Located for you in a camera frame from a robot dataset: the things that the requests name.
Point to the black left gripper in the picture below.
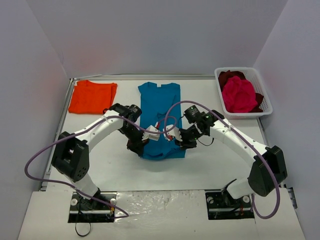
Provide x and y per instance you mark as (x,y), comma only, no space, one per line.
(136,145)

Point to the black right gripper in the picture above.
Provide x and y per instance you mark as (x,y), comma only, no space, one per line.
(186,142)

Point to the teal blue t shirt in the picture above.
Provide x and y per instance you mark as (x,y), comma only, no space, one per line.
(155,101)

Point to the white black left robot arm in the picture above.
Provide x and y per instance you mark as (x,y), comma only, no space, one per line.
(71,155)

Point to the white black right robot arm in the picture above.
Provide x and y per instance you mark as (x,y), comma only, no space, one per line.
(267,164)

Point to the pink magenta t shirt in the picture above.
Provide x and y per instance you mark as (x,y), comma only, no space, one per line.
(239,95)

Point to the white front cover board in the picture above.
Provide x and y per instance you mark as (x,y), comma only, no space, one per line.
(155,215)

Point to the dark maroon t shirt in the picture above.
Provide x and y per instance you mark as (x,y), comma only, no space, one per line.
(222,80)

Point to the folded orange t shirt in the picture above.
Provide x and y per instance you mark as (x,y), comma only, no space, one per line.
(92,98)

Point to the white plastic laundry basket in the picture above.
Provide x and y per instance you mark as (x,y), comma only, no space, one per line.
(253,76)

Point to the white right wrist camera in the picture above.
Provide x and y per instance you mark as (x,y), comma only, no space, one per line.
(172,133)

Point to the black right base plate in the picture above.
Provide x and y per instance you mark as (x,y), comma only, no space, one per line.
(221,206)

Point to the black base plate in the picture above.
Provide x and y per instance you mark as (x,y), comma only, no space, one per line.
(82,210)
(221,206)

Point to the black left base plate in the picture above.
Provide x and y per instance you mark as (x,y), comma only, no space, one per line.
(82,210)

